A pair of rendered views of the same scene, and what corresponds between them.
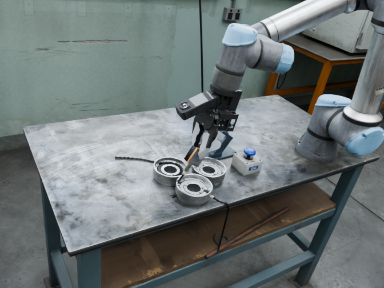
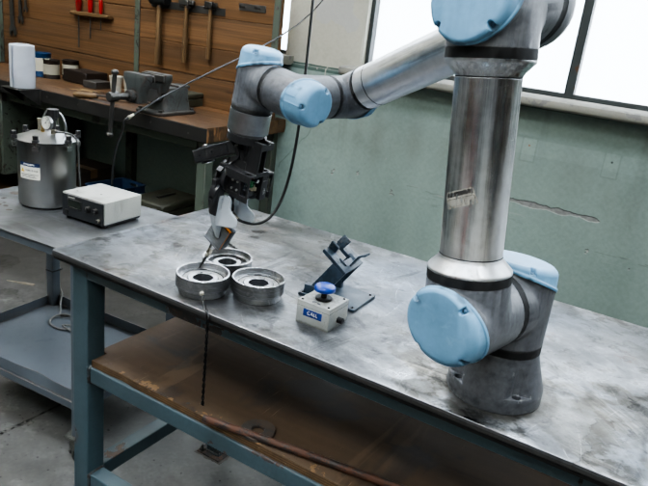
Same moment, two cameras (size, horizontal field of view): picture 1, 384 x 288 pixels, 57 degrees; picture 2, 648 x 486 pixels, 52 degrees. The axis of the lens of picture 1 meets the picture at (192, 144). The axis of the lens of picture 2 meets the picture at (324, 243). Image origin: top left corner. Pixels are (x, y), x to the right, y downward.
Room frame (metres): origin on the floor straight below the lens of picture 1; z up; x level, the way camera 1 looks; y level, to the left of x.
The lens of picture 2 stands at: (0.51, -1.21, 1.34)
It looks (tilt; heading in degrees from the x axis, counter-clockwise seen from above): 19 degrees down; 65
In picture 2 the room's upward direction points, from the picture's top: 7 degrees clockwise
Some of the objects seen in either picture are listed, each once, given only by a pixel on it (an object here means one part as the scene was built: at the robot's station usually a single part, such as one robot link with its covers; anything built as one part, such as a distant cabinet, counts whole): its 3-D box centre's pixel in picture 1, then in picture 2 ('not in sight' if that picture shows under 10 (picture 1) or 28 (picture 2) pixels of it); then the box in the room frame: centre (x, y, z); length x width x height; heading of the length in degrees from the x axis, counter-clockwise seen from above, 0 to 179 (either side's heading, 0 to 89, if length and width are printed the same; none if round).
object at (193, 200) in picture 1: (193, 190); (202, 281); (0.81, -0.03, 0.82); 0.10 x 0.10 x 0.04
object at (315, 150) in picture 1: (319, 141); (499, 362); (1.18, -0.47, 0.85); 0.15 x 0.15 x 0.10
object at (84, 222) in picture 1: (213, 144); (359, 297); (1.13, -0.08, 0.79); 1.20 x 0.60 x 0.02; 126
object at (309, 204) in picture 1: (197, 222); (337, 452); (1.13, -0.08, 0.40); 1.17 x 0.59 x 0.80; 126
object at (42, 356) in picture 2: not in sight; (61, 310); (0.57, 0.90, 0.34); 0.67 x 0.46 x 0.68; 130
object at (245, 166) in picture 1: (248, 162); (324, 310); (1.00, -0.19, 0.82); 0.08 x 0.07 x 0.05; 126
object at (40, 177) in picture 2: not in sight; (71, 162); (0.61, 0.90, 0.83); 0.41 x 0.19 x 0.30; 130
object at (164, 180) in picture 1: (170, 171); (227, 265); (0.88, 0.05, 0.82); 0.10 x 0.10 x 0.04
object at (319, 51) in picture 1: (343, 84); not in sight; (3.36, -1.35, 0.39); 1.50 x 0.62 x 0.78; 126
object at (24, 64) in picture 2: not in sight; (21, 65); (0.46, 2.27, 0.96); 0.12 x 0.11 x 0.20; 36
